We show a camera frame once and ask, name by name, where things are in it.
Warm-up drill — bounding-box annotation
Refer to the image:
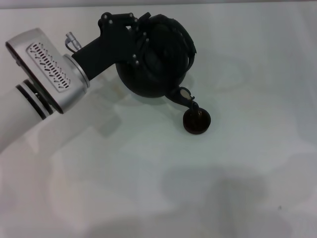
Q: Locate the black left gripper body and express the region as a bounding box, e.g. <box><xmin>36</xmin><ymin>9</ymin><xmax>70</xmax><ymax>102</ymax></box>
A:
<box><xmin>71</xmin><ymin>22</ymin><xmax>140</xmax><ymax>81</ymax></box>

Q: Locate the black round teapot with handle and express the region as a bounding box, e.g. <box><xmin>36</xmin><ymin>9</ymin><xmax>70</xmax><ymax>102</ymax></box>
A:
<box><xmin>115</xmin><ymin>13</ymin><xmax>200</xmax><ymax>111</ymax></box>

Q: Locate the small dark brown teacup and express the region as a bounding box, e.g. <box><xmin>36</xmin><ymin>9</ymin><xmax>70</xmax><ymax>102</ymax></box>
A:
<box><xmin>182</xmin><ymin>107</ymin><xmax>212</xmax><ymax>135</ymax></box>

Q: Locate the silver cable connector plug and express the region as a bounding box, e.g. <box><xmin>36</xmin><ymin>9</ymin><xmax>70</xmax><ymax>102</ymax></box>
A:
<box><xmin>64</xmin><ymin>31</ymin><xmax>76</xmax><ymax>54</ymax></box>

